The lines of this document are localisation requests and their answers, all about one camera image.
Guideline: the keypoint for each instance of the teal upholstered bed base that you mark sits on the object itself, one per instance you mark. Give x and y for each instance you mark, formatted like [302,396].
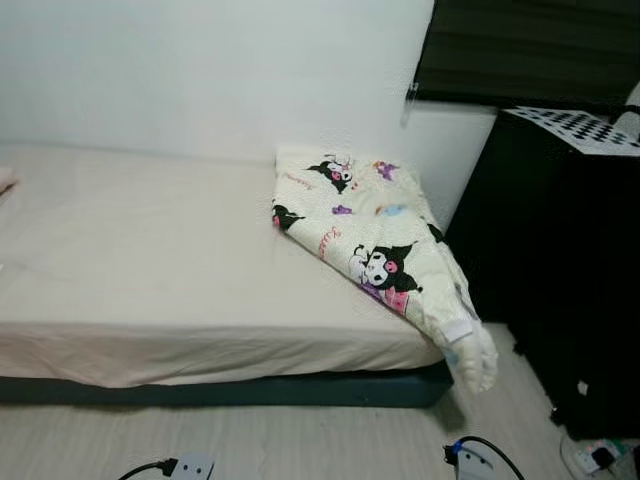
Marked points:
[200,388]

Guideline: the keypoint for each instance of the cream cartoon print blanket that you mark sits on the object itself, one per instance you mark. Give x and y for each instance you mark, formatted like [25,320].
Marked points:
[370,230]

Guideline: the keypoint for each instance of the black window blind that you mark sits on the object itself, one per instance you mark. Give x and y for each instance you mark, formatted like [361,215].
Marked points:
[530,50]

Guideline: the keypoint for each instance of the white power strip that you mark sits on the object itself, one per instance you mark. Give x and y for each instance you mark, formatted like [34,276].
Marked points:
[580,465]

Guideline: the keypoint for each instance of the black power plug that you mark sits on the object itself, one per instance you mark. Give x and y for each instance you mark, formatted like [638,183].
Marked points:
[603,458]

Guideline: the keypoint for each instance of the cream sheeted mattress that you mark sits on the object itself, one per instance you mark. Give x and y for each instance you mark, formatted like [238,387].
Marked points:
[150,250]

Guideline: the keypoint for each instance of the black cabinet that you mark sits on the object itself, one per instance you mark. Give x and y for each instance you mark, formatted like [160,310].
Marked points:
[560,280]

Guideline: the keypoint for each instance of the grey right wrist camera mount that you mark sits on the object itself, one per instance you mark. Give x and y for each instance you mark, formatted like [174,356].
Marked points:
[475,465]

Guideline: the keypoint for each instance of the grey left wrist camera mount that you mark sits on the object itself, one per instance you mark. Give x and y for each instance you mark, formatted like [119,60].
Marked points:
[195,468]

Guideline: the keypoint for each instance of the black white checkerboard sheet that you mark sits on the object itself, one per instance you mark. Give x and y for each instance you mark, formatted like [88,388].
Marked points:
[580,128]

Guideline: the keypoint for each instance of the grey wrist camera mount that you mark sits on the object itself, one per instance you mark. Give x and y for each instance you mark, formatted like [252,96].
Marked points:
[195,468]
[475,465]

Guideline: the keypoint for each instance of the clear blind wand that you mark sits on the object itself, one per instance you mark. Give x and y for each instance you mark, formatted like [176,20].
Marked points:
[410,100]

